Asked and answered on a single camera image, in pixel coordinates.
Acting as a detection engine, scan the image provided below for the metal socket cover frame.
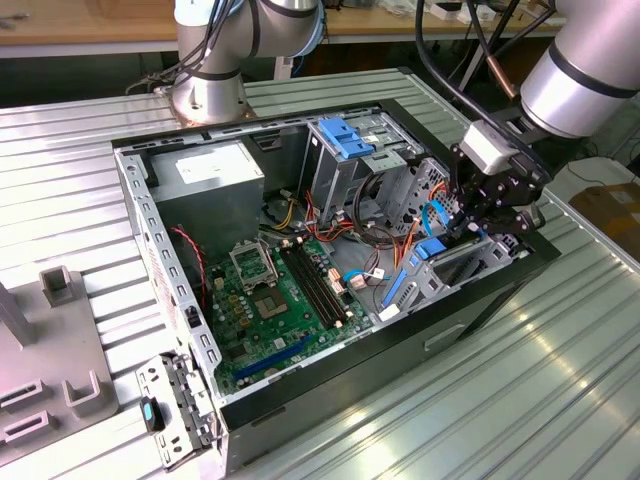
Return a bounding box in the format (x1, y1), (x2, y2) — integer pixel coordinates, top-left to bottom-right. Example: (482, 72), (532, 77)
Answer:
(228, 241), (277, 289)

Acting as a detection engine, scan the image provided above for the silver metal disk bay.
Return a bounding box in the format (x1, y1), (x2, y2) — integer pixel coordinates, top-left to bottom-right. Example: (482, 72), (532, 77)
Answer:
(374, 157), (531, 321)

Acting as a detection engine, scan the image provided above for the black open PC case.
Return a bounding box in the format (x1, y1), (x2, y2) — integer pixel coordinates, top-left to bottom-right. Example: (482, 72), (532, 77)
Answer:
(110, 98), (562, 476)

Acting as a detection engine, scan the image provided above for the small white box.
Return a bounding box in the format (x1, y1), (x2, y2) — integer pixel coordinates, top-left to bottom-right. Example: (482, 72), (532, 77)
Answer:
(458, 3), (501, 26)
(432, 1), (464, 21)

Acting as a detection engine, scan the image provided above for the blue plastic drive latch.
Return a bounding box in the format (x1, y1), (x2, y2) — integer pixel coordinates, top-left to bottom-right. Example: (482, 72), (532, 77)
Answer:
(317, 117), (375, 159)

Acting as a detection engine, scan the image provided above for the thin wire with white connector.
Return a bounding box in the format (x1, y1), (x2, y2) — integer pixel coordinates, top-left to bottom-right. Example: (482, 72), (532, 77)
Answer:
(344, 267), (386, 291)

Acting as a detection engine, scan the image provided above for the brown cardboard box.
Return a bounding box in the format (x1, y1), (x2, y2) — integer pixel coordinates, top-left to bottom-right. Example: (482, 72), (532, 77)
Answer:
(569, 182), (640, 261)

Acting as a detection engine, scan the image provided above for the multicoloured power wire bundle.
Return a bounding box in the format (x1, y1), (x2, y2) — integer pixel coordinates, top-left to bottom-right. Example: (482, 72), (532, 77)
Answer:
(259, 189), (361, 249)

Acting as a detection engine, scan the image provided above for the grey power supply unit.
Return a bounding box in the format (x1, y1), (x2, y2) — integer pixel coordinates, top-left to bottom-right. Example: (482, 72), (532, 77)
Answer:
(147, 139), (266, 261)

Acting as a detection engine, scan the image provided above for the black blue latch clip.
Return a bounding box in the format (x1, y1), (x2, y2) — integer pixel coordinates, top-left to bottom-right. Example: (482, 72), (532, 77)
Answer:
(139, 397), (166, 432)

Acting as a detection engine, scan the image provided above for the green motherboard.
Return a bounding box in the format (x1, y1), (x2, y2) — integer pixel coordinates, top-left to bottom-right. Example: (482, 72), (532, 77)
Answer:
(207, 234), (376, 396)

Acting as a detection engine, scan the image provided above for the blue expansion slot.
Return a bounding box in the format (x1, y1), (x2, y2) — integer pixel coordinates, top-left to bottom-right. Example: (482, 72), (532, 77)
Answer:
(234, 335), (314, 381)

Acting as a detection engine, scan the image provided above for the cable with copper sleeve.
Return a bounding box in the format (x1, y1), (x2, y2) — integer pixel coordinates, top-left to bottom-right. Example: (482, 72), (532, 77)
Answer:
(462, 0), (520, 100)

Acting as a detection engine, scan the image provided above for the thick black cable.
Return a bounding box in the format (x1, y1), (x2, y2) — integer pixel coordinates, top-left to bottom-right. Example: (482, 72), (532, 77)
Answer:
(415, 0), (484, 124)

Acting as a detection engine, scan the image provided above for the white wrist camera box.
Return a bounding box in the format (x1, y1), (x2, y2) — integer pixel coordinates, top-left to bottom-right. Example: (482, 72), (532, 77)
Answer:
(459, 121), (516, 175)

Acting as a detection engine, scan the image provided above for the black looped cable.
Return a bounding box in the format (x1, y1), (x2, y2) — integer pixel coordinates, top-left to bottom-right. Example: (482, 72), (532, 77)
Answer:
(352, 172), (401, 246)

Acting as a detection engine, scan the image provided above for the grey parts rack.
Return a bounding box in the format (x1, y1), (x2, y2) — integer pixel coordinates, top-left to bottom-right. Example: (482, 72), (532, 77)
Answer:
(0, 267), (121, 446)

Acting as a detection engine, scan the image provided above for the silver slot retainer plate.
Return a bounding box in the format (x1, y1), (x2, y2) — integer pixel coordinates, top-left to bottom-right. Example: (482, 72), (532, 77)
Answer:
(135, 352), (224, 471)

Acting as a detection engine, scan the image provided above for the grey black cable bundle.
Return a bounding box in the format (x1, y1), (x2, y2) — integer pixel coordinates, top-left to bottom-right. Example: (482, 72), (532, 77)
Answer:
(125, 0), (251, 96)

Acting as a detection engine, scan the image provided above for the silver optical drive cage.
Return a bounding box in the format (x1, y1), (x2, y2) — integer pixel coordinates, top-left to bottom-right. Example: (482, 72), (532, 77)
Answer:
(302, 112), (426, 226)

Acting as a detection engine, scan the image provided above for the white low table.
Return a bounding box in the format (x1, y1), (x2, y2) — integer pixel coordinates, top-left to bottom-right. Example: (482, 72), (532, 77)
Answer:
(547, 149), (640, 211)

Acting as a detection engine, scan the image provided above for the red black fan wire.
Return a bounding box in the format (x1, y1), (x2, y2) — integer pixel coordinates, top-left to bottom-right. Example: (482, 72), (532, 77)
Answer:
(169, 225), (209, 301)

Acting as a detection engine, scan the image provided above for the orange red power wire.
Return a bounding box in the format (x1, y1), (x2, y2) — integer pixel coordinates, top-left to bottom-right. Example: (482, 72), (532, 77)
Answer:
(392, 180), (450, 271)

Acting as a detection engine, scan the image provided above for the black RAM slot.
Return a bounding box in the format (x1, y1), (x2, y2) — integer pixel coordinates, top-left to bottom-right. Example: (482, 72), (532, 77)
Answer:
(292, 242), (351, 324)
(278, 245), (336, 330)

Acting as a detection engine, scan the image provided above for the CPU socket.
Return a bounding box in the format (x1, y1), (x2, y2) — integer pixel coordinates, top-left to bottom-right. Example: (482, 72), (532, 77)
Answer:
(249, 284), (296, 324)

